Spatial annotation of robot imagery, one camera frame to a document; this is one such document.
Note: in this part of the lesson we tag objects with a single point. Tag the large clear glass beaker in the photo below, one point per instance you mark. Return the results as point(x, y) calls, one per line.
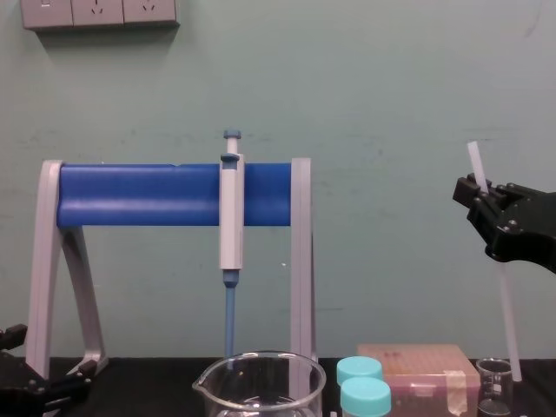
point(260, 386)

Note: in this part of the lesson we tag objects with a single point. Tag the bottle with teal cap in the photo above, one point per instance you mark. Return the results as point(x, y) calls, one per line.
point(359, 368)
point(366, 396)

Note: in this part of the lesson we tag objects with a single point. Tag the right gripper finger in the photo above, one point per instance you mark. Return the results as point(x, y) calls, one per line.
point(465, 187)
point(487, 219)

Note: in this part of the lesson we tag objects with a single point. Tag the small clear glass beaker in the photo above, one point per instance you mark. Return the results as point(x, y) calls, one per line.
point(494, 386)

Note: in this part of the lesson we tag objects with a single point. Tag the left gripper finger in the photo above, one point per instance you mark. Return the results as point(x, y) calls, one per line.
point(74, 379)
point(13, 335)

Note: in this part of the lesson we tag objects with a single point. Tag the blue and grey pipette stand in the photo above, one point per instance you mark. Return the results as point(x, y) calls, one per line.
point(139, 195)

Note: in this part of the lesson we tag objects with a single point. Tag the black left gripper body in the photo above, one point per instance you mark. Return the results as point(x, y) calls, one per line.
point(17, 386)

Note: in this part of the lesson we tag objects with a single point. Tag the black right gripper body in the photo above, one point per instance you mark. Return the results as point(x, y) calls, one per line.
point(532, 226)

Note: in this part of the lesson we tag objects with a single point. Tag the grey wall socket panel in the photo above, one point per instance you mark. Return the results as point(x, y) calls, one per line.
point(100, 12)

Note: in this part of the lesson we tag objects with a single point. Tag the beige tape strip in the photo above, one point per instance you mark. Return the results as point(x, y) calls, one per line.
point(456, 391)

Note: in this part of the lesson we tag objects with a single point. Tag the white stirring rod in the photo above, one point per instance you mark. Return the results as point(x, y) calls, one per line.
point(509, 313)

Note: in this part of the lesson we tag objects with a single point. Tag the pink pipette tip box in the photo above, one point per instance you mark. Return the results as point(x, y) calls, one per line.
point(417, 369)

